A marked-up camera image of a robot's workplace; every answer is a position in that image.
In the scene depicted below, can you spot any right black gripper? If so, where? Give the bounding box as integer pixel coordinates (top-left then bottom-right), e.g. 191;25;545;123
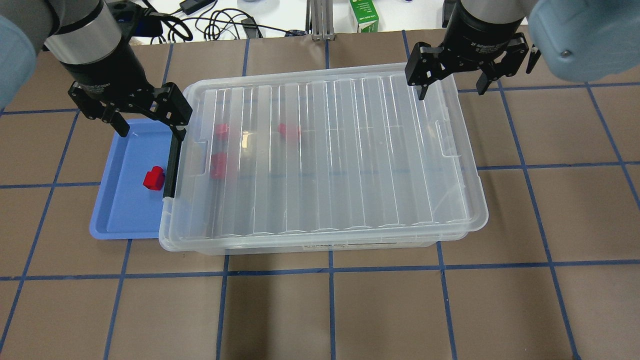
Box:
406;7;530;101

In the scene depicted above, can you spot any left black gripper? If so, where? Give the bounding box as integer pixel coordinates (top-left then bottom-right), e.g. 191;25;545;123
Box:
67;42;193;141

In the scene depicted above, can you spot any red block from tray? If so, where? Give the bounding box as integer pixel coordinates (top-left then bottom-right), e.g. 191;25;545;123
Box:
142;166;166;191

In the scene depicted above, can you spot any clear plastic box lid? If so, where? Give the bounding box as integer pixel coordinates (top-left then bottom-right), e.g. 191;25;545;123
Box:
158;63;489;240

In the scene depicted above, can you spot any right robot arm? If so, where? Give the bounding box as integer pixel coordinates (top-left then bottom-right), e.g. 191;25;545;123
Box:
404;0;640;100

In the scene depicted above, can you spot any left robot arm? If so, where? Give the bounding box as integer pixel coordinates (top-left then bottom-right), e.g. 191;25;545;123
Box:
0;0;193;141

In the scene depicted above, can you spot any clear plastic storage box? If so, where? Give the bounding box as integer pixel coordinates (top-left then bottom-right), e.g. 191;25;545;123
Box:
158;231;471;256

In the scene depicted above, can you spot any blue plastic tray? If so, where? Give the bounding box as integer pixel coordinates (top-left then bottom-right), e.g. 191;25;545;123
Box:
89;119;172;240

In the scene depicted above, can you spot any green white carton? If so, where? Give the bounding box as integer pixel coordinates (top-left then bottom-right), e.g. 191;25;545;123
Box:
348;0;380;34

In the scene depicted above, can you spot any black power adapter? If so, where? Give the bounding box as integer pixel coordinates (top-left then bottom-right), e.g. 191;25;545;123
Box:
179;0;217;15

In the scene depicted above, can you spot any black box latch handle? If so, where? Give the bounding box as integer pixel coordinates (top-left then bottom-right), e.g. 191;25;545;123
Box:
162;134;182;198

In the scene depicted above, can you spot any aluminium frame post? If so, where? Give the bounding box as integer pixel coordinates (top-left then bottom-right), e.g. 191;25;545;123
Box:
306;0;335;42

